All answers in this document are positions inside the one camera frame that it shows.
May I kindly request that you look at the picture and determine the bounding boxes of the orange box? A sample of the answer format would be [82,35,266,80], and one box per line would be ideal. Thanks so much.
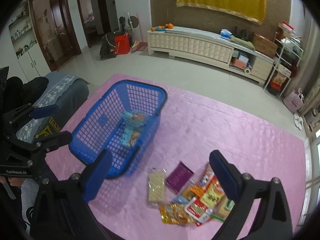
[231,56,248,69]

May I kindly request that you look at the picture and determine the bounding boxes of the beige and green snack packet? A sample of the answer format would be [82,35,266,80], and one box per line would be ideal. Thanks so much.
[212,196,235,223]

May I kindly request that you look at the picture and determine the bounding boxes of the light blue cartoon snack packet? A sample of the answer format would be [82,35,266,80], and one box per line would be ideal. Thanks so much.
[119,128,142,147]

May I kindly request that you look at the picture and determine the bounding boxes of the red and white box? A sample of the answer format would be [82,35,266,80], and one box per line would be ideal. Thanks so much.
[277,21,295,38]

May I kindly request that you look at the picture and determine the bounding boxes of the black bag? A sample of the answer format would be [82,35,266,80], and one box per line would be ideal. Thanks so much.
[99,32,118,60]

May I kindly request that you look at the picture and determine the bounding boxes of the yellow snack packet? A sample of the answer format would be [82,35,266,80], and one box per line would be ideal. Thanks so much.
[159,202,194,227]

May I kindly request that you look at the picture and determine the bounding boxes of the cream tufted cabinet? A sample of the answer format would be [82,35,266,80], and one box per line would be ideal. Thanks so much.
[146,26,275,85]

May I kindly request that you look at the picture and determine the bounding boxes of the clear cracker packet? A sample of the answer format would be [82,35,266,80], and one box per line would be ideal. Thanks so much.
[146,167,167,209]

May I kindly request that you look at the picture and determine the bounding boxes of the small light blue snack packet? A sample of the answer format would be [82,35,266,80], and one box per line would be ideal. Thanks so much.
[172,195,190,204]

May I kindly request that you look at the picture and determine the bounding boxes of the blue plastic basket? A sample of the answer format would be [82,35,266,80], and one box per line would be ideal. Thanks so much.
[69,79,168,180]

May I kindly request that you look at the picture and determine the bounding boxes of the green cushion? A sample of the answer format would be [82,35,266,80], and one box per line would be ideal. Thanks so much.
[230,36,254,50]

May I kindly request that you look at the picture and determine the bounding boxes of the broom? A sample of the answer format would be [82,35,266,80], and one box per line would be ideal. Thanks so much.
[131,12,148,53]

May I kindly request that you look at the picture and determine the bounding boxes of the white metal rack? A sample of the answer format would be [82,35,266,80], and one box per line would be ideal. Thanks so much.
[264,36,304,98]

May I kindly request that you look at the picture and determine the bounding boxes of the pink tablecloth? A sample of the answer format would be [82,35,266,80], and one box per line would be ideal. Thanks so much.
[44,74,310,240]

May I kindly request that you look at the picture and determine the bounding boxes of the red and white snack packet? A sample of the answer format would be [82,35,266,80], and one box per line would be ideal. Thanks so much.
[184,197,215,227]

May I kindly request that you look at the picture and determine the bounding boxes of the red bag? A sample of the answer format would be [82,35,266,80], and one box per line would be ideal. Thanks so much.
[114,33,130,55]

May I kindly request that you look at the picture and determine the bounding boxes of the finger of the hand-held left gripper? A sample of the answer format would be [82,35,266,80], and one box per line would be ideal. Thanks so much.
[26,131,73,156]
[7,104,60,128]

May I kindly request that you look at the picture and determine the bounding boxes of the white slippers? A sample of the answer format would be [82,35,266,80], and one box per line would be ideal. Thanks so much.
[293,114,303,130]

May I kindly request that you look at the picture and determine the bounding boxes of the patterned curtain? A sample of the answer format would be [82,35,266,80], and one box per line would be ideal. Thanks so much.
[299,75,320,140]

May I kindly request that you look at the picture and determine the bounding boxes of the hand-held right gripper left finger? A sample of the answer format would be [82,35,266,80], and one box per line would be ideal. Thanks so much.
[30,149,113,240]

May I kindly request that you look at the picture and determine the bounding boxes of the black cloth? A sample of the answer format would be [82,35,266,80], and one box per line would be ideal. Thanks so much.
[6,76,49,107]

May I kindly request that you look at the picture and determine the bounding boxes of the snack packet with yellow-green label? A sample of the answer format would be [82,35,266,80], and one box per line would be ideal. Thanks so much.
[200,180,225,207]

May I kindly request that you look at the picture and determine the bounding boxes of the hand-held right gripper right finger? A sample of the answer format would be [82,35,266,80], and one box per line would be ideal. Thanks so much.
[209,149,293,240]

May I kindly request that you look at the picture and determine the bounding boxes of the white wall shelf cabinet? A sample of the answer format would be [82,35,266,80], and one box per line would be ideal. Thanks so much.
[9,0,50,80]

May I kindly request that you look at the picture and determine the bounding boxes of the cardboard box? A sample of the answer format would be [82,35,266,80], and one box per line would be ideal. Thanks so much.
[251,32,278,58]

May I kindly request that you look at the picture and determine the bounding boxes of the orange snack packet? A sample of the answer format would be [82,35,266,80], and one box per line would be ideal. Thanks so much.
[190,164,218,197]

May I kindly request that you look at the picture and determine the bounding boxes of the pink bag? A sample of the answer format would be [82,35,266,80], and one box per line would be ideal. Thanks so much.
[282,89,305,113]

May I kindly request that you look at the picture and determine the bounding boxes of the person's grey sweater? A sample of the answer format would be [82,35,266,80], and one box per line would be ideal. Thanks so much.
[20,177,40,230]

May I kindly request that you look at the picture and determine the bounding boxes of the purple snack packet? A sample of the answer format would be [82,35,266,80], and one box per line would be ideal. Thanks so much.
[165,161,195,194]

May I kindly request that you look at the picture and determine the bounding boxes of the printed red box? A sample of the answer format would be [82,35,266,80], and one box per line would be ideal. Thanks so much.
[271,72,288,90]

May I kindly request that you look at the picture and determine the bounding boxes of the brown wooden door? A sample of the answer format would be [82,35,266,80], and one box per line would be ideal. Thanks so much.
[29,0,82,72]

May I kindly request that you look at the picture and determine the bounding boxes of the mop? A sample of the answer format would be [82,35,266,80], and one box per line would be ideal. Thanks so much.
[126,12,137,53]

